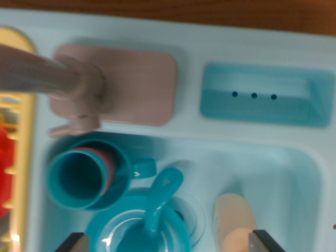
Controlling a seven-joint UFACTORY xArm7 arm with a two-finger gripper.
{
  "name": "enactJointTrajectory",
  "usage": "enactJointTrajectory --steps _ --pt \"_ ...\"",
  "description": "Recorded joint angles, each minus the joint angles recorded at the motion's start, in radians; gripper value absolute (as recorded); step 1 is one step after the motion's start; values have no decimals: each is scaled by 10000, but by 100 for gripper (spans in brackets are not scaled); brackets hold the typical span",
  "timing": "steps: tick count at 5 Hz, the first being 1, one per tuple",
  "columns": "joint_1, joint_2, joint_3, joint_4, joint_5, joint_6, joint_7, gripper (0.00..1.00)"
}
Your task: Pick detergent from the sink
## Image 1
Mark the light blue toy sink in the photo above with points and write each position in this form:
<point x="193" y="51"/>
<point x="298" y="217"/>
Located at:
<point x="262" y="162"/>

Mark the teal plastic tumbler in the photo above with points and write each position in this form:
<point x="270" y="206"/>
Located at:
<point x="73" y="181"/>

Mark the cream detergent bottle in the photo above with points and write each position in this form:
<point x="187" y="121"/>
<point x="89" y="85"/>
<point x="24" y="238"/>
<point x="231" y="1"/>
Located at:
<point x="233" y="218"/>

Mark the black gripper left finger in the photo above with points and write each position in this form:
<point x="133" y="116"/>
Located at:
<point x="77" y="244"/>

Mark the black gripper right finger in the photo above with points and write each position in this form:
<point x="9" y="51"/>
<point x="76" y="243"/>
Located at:
<point x="262" y="242"/>

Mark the yellow dish rack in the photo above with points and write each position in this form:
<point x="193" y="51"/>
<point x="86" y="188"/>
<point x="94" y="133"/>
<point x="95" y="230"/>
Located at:
<point x="27" y="105"/>

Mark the teal plastic spoon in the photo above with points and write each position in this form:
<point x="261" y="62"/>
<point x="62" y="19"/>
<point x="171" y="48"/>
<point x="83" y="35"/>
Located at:
<point x="164" y="189"/>

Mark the red plastic tumbler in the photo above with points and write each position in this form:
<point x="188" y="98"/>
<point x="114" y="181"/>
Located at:
<point x="106" y="162"/>

